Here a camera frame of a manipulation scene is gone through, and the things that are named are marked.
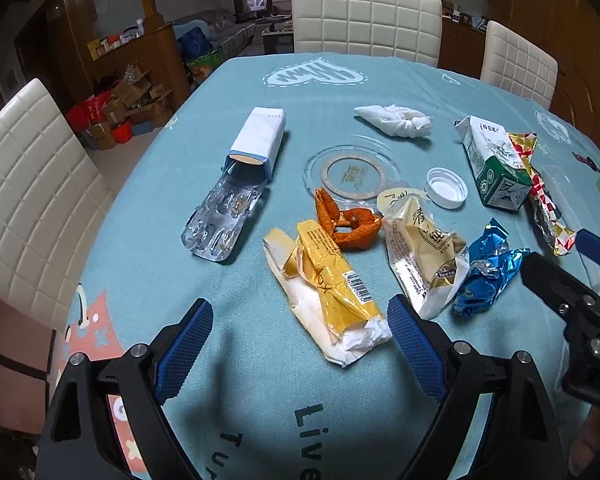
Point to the white bottle cap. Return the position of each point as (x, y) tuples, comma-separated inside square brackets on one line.
[(446, 187)]

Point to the red bag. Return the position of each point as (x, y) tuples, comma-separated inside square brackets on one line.
[(85, 112)]

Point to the yellow white snack wrapper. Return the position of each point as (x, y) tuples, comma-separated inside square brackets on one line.
[(325, 270)]

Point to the blue foil wrapper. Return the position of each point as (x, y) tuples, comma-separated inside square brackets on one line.
[(485, 272)]

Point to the blue printed tablecloth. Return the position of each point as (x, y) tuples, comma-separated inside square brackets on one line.
[(260, 410)]

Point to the coffee table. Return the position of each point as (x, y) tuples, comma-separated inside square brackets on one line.
[(277, 37)]

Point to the wooden partition cabinet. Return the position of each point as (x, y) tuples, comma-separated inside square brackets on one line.
[(165, 50)]

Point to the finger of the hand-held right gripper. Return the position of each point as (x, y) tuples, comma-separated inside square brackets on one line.
[(550, 277), (597, 250)]

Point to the row of small shelf boxes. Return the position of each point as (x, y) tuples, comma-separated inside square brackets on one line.
[(112, 42)]

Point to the red yellow checked wrapper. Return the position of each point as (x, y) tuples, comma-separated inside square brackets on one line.
[(547, 210)]

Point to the cream snack wrapper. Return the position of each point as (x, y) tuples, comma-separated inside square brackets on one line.
[(420, 250)]

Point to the blue cushion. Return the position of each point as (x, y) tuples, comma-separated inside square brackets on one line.
[(195, 42)]

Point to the grey sofa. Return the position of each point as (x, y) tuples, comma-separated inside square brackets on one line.
[(225, 30)]

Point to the crumpled white tissue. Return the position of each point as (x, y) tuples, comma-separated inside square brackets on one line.
[(395, 120)]

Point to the white blue medicine box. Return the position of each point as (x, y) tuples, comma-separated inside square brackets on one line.
[(260, 132)]

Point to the orange peel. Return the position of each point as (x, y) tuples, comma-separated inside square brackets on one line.
[(327, 210)]

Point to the silver pill blister pack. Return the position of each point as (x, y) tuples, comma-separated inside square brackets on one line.
[(220, 220)]

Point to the person's right hand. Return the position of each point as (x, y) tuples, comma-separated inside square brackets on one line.
[(597, 445)]

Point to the clear plastic round lid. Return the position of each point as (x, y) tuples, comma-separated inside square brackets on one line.
[(352, 172)]

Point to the wooden sideboard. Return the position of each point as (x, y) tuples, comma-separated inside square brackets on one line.
[(462, 47)]

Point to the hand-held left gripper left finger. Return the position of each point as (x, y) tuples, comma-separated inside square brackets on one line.
[(185, 350)]

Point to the colourful printed bag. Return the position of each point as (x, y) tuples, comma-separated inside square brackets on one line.
[(202, 67)]

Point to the cream quilted dining chair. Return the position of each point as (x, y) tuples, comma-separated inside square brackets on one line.
[(370, 20), (520, 65), (30, 200)]

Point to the small orange bucket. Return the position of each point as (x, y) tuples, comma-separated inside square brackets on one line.
[(122, 133)]

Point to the pile of cardboard boxes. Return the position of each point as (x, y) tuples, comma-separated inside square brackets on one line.
[(135, 97)]

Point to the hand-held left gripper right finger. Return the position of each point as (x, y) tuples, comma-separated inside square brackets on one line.
[(417, 350)]

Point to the green white milk carton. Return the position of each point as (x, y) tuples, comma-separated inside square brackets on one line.
[(495, 165)]

